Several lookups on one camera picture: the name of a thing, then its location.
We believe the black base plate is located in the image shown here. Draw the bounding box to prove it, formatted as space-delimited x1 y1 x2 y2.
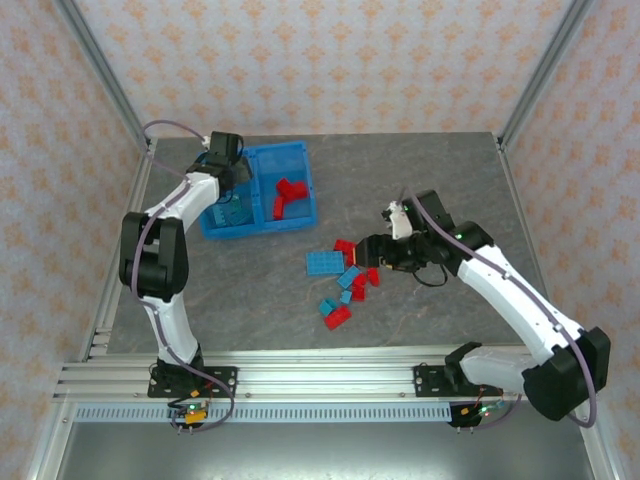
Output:
412 363 505 400
146 365 239 400

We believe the aluminium mounting rail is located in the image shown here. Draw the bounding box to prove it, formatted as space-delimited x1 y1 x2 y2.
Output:
52 347 601 404

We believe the aluminium table side rail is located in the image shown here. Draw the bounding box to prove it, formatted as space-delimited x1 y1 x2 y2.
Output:
492 132 572 361
77 137 159 364

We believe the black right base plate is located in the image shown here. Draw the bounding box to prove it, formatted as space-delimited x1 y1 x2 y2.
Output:
412 363 505 400

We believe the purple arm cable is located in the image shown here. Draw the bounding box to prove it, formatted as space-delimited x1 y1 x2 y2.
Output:
399 187 600 430
130 118 239 434

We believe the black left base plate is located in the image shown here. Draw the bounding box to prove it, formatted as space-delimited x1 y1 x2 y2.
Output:
146 365 239 400

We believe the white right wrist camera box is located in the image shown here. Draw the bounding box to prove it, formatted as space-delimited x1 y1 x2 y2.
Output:
382 199 415 242

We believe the aluminium frame post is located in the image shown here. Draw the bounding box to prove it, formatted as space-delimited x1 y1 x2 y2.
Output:
52 0 154 151
496 0 599 151

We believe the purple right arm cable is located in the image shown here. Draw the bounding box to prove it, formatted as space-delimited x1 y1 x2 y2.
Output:
399 187 600 430

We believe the aluminium frame leg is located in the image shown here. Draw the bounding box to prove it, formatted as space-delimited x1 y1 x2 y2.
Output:
24 399 76 480
572 399 624 480

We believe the teal lego brick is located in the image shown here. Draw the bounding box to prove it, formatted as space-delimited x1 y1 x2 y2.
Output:
224 196 250 225

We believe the brushed metal panel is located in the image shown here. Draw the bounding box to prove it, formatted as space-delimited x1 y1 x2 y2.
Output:
52 422 599 480

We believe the blue two-compartment bin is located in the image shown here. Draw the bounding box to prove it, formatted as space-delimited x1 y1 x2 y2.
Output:
198 141 320 242

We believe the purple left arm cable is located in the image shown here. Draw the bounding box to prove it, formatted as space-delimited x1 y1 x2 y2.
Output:
130 118 239 434

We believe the slotted grey cable duct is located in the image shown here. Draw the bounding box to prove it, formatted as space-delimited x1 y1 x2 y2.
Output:
73 403 454 424

